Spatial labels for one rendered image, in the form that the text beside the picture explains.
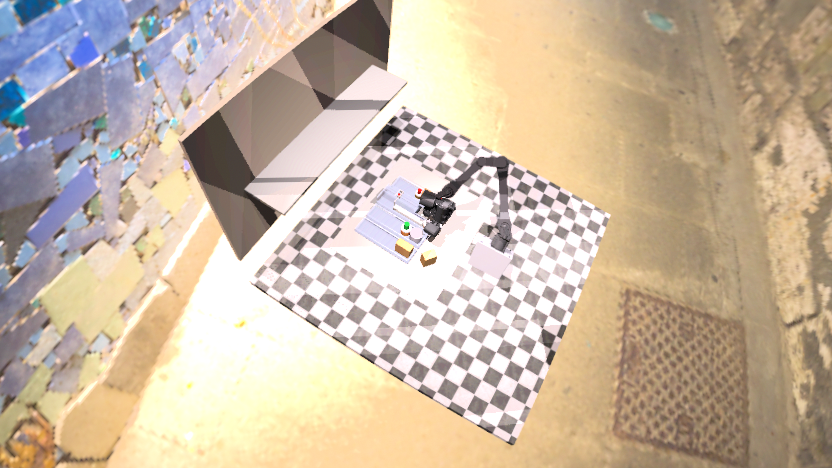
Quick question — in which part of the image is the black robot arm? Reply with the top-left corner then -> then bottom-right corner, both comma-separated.
419,155 -> 513,254

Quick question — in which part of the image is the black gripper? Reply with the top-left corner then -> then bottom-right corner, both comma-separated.
423,207 -> 456,237

